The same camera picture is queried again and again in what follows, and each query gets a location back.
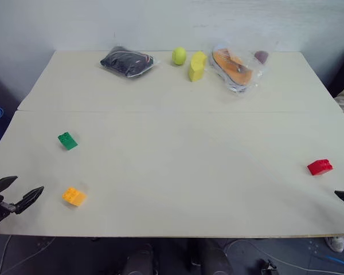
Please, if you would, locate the small black floor device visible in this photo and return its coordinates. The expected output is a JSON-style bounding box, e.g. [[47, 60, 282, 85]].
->
[[257, 258, 278, 275]]

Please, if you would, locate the orange shoe in plastic bag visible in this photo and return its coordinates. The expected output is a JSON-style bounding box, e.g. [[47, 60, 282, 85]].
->
[[209, 42, 269, 94]]

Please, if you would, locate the blue floor cable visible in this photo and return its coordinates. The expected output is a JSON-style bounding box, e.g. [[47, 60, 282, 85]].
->
[[326, 254, 344, 270]]

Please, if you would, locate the thin white floor cable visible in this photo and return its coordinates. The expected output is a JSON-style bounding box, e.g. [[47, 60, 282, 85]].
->
[[0, 235, 57, 275]]

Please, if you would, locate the black garment in plastic bag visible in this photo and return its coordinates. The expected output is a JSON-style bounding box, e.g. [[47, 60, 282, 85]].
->
[[99, 45, 161, 79]]

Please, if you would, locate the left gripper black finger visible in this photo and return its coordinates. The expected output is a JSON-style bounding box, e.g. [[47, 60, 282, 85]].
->
[[14, 186, 45, 214], [0, 175, 19, 196]]

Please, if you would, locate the yellow-green tennis ball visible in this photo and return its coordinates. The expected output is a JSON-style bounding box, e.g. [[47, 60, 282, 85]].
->
[[171, 46, 187, 66]]

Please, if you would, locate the red toy brick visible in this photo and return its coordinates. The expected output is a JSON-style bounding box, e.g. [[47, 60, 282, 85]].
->
[[307, 159, 334, 176]]

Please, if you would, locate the yellow toy brick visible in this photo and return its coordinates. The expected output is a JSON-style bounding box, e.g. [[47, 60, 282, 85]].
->
[[61, 187, 88, 207]]

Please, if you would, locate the white sneaker on floor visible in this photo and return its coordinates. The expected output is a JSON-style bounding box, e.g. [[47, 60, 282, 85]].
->
[[325, 235, 344, 253]]

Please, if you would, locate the yellow sponge block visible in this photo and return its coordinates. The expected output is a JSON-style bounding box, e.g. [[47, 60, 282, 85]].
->
[[187, 50, 208, 83]]

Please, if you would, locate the dark rounded shape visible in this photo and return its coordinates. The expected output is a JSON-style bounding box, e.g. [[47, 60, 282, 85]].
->
[[120, 242, 159, 275]]

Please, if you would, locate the dark maroon round object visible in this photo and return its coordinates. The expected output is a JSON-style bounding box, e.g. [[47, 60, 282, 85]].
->
[[254, 50, 269, 64]]

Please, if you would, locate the green toy brick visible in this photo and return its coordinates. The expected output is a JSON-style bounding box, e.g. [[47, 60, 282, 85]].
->
[[57, 131, 79, 151]]

